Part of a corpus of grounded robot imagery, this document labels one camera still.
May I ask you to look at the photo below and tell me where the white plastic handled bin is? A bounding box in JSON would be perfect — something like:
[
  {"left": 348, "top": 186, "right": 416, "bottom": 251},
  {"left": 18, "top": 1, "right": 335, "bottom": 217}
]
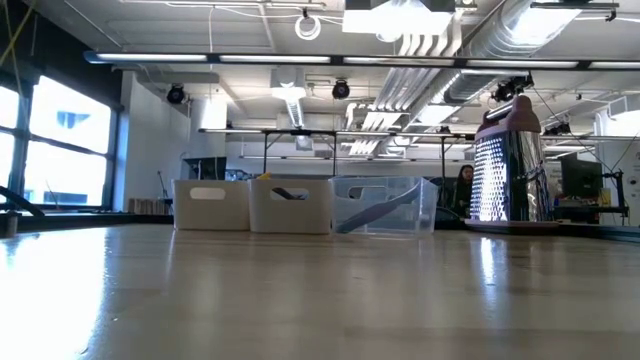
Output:
[
  {"left": 172, "top": 178, "right": 252, "bottom": 232},
  {"left": 248, "top": 178, "right": 335, "bottom": 235}
]

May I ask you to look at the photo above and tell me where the large window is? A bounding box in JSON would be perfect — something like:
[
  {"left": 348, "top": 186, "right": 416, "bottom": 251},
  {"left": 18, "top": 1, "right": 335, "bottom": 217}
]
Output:
[{"left": 0, "top": 74, "right": 119, "bottom": 211}]

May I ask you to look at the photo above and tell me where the clear plastic bin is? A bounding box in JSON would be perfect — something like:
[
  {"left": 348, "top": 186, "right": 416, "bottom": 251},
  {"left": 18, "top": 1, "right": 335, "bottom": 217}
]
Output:
[{"left": 328, "top": 175, "right": 441, "bottom": 238}]

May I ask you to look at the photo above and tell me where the white ceiling light panel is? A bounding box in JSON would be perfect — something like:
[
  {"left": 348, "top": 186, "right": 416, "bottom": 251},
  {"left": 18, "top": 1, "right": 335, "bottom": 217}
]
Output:
[{"left": 342, "top": 0, "right": 454, "bottom": 36}]

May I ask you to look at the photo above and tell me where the black monitor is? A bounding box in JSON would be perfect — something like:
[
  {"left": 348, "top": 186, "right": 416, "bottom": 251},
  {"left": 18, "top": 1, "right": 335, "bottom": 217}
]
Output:
[{"left": 560, "top": 158, "right": 604, "bottom": 200}]

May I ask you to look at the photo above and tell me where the black aluminium table frame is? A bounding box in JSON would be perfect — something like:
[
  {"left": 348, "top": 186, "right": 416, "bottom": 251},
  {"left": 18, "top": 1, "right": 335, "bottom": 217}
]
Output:
[{"left": 0, "top": 212, "right": 640, "bottom": 244}]

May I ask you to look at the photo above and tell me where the white cable loop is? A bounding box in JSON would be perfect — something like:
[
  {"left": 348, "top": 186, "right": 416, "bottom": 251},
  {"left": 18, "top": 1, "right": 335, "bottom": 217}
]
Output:
[{"left": 293, "top": 13, "right": 323, "bottom": 42}]

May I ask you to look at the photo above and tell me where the steel box grater pink handle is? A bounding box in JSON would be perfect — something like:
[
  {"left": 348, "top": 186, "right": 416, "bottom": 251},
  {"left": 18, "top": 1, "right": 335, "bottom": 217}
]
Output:
[{"left": 463, "top": 93, "right": 562, "bottom": 232}]

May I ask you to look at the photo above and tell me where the silver ceiling air duct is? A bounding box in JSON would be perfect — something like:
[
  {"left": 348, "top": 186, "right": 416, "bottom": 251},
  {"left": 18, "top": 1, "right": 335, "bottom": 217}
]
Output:
[{"left": 439, "top": 0, "right": 584, "bottom": 106}]

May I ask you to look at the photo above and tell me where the small grey post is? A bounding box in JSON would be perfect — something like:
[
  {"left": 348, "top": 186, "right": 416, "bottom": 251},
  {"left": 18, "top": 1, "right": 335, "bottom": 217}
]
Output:
[{"left": 3, "top": 209, "right": 22, "bottom": 237}]

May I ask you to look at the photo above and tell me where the person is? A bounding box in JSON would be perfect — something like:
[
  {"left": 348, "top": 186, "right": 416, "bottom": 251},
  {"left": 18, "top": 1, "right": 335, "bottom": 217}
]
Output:
[{"left": 448, "top": 164, "right": 476, "bottom": 217}]

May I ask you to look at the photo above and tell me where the long overhead light bar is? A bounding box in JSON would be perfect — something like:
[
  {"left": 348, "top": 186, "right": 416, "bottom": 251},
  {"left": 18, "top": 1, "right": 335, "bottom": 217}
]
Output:
[{"left": 83, "top": 49, "right": 640, "bottom": 71}]

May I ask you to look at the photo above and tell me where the black ceiling camera rig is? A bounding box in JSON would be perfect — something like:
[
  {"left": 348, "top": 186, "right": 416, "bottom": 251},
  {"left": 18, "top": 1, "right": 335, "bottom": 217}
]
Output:
[{"left": 492, "top": 73, "right": 535, "bottom": 104}]

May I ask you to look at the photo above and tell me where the black slanted bar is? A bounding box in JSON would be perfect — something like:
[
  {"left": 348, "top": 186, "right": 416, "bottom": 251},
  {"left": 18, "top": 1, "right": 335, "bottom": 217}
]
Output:
[{"left": 0, "top": 184, "right": 47, "bottom": 219}]

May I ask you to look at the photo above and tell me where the black round ceiling fixture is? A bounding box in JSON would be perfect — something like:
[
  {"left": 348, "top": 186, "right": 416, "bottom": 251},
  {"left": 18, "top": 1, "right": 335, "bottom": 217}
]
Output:
[
  {"left": 331, "top": 78, "right": 352, "bottom": 101},
  {"left": 166, "top": 83, "right": 188, "bottom": 106}
]

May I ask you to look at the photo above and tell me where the yellow hanging cable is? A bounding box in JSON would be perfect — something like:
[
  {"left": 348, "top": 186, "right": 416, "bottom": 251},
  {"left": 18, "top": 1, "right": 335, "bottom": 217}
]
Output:
[{"left": 0, "top": 0, "right": 38, "bottom": 66}]

